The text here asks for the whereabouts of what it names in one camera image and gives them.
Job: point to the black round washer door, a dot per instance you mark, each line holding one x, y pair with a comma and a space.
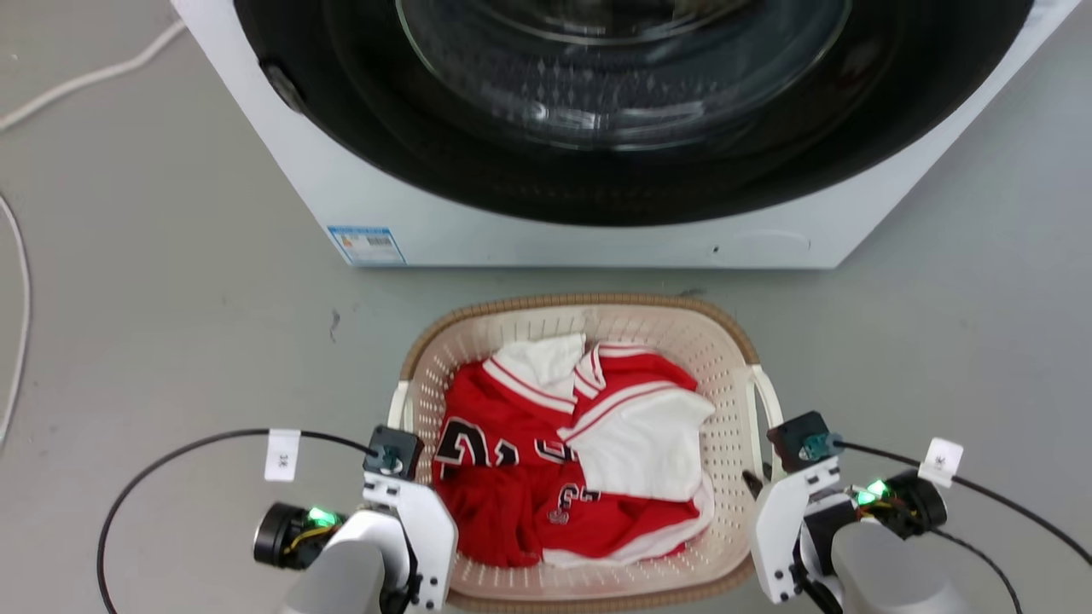
358, 102

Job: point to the red numbered sports jersey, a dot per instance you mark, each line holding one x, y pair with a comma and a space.
499, 503

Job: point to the white front-load washing machine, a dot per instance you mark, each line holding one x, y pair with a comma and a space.
478, 230

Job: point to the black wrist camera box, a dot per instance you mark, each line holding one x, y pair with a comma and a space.
394, 450
802, 439

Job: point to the beige plastic laundry basket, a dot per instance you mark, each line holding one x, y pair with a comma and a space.
725, 358

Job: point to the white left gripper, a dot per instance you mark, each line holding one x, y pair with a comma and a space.
426, 520

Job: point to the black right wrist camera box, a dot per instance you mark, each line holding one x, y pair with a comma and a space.
802, 439

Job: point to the white garment with red trim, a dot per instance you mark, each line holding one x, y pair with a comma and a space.
648, 448

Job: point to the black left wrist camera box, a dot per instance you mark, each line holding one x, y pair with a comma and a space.
394, 450

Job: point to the blue energy label sticker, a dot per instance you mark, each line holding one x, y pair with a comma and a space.
368, 246

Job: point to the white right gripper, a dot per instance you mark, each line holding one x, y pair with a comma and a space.
781, 520

